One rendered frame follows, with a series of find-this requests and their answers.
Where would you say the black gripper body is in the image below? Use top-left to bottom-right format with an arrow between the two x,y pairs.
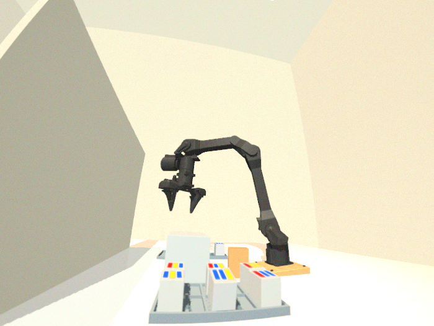
158,169 -> 206,196

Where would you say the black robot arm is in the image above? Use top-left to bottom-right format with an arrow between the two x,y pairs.
160,135 -> 294,267

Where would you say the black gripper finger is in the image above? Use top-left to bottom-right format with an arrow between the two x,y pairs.
162,189 -> 177,211
188,196 -> 203,214

